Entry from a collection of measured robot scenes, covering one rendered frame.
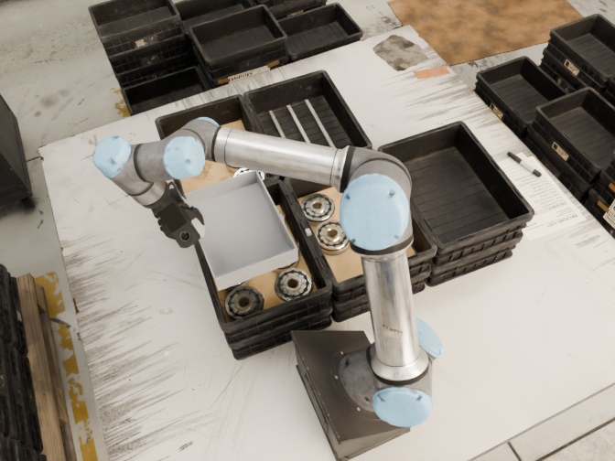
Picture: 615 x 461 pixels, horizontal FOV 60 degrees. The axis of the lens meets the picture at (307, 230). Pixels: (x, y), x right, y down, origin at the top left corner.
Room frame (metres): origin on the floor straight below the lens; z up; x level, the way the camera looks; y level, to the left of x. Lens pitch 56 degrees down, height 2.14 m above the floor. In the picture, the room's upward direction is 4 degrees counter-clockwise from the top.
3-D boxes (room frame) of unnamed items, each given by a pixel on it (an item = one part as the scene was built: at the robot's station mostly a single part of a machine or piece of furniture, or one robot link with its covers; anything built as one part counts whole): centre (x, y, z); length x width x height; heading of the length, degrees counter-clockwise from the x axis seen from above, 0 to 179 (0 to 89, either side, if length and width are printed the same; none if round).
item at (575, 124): (1.55, -1.23, 0.31); 0.40 x 0.30 x 0.34; 21
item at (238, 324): (0.79, 0.15, 0.92); 0.40 x 0.30 x 0.02; 18
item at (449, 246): (0.97, -0.43, 0.92); 0.40 x 0.30 x 0.02; 18
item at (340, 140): (1.26, -0.02, 0.87); 0.40 x 0.30 x 0.11; 18
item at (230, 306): (0.66, 0.18, 0.86); 0.10 x 0.10 x 0.01
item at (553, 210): (1.06, -0.74, 0.70); 0.33 x 0.23 x 0.01; 21
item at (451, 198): (0.97, -0.43, 0.87); 0.40 x 0.30 x 0.11; 18
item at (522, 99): (1.93, -1.08, 0.26); 0.40 x 0.30 x 0.23; 21
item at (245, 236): (0.76, 0.17, 1.07); 0.27 x 0.20 x 0.05; 20
